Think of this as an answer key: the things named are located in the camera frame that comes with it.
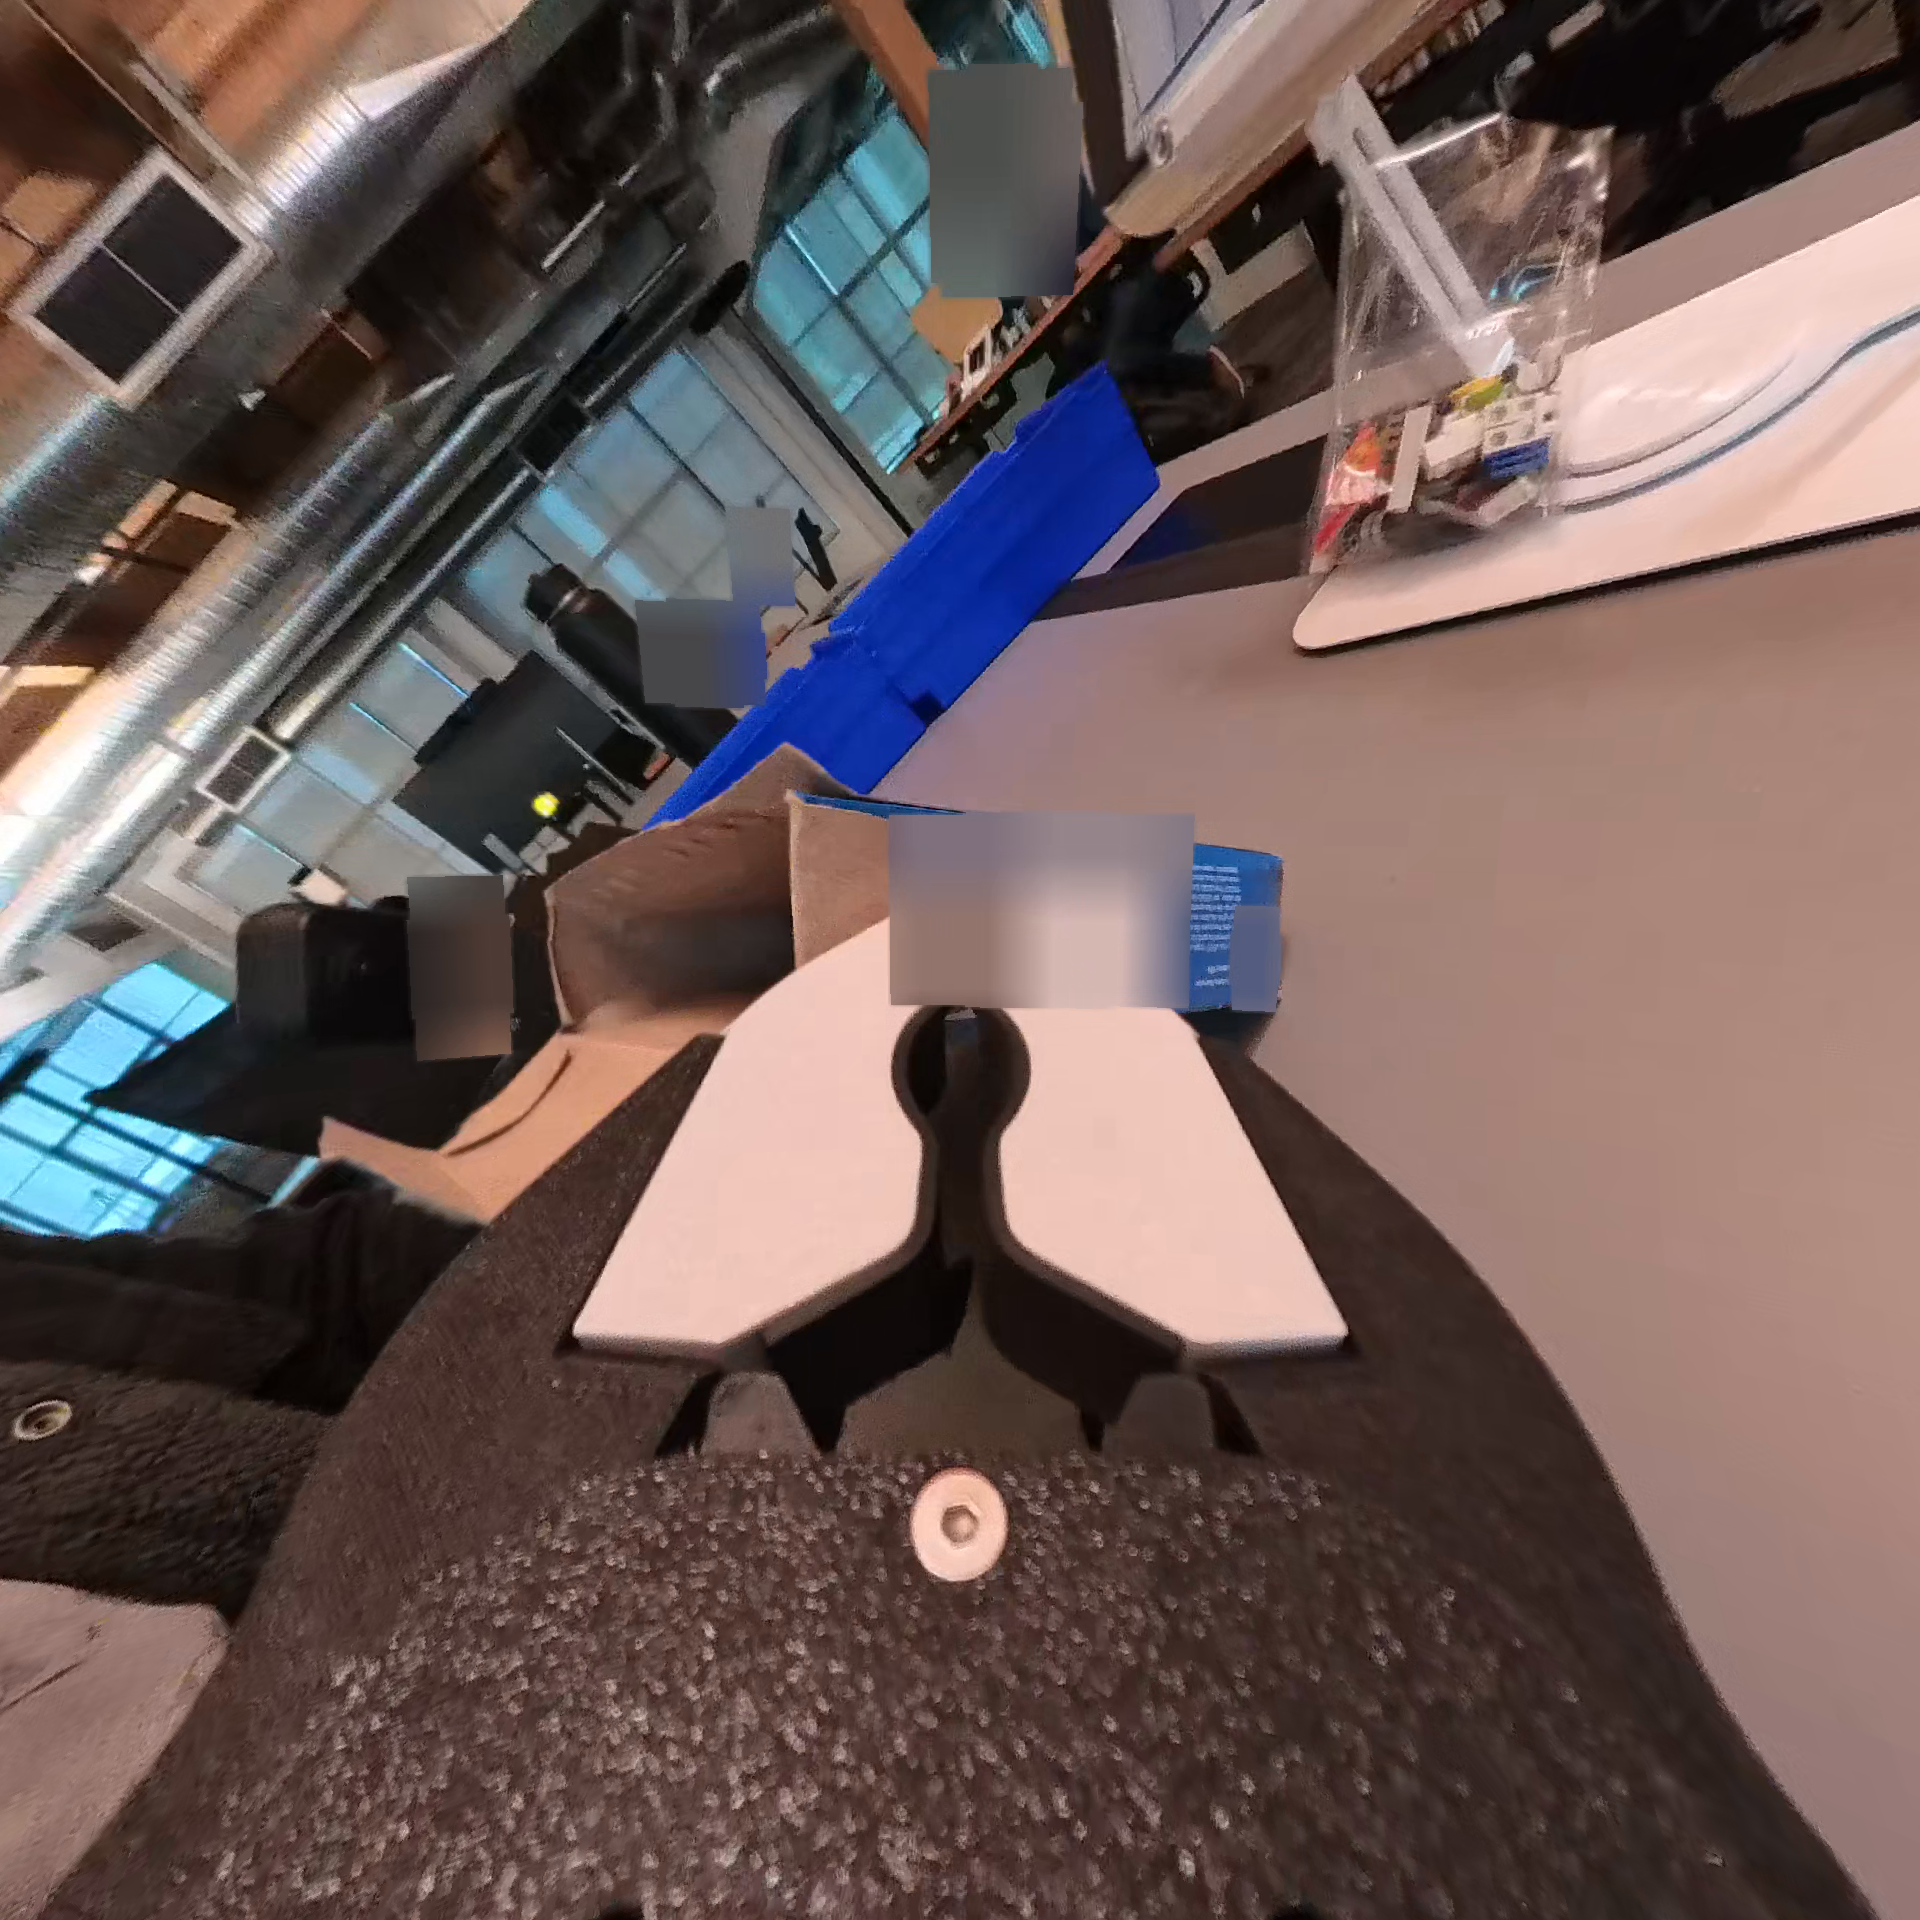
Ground clear plastic bag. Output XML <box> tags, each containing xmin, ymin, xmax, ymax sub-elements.
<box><xmin>1303</xmin><ymin>108</ymin><xmax>1618</xmax><ymax>579</ymax></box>

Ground wooden desk black legs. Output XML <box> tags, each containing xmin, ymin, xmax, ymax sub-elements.
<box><xmin>912</xmin><ymin>240</ymin><xmax>1130</xmax><ymax>471</ymax></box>

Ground black water bottle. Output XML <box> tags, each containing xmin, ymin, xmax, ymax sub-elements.
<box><xmin>522</xmin><ymin>559</ymin><xmax>741</xmax><ymax>770</ymax></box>

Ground blue lego set box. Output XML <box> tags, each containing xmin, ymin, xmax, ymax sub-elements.
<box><xmin>320</xmin><ymin>787</ymin><xmax>1288</xmax><ymax>1221</ymax></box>

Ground blue plastic bin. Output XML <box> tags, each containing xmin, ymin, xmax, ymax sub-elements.
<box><xmin>833</xmin><ymin>358</ymin><xmax>1164</xmax><ymax>706</ymax></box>
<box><xmin>643</xmin><ymin>591</ymin><xmax>963</xmax><ymax>834</ymax></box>

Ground white stand base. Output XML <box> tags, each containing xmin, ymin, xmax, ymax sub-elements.
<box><xmin>1290</xmin><ymin>191</ymin><xmax>1920</xmax><ymax>655</ymax></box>

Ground person's left forearm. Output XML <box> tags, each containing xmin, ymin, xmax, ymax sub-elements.
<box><xmin>0</xmin><ymin>1188</ymin><xmax>485</xmax><ymax>1414</ymax></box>

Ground metal stand rod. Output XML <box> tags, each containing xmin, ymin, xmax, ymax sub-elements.
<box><xmin>1309</xmin><ymin>70</ymin><xmax>1509</xmax><ymax>349</ymax></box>

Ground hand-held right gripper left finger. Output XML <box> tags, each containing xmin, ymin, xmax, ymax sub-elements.
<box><xmin>569</xmin><ymin>918</ymin><xmax>939</xmax><ymax>1367</ymax></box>

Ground grey printed sweatshirt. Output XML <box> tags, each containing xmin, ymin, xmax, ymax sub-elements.
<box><xmin>0</xmin><ymin>1579</ymin><xmax>232</xmax><ymax>1920</ymax></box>

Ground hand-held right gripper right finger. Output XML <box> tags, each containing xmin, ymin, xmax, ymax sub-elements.
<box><xmin>979</xmin><ymin>1006</ymin><xmax>1349</xmax><ymax>1367</ymax></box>

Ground pile of lego pieces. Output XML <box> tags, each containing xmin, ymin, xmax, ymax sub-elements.
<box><xmin>1307</xmin><ymin>374</ymin><xmax>1554</xmax><ymax>559</ymax></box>

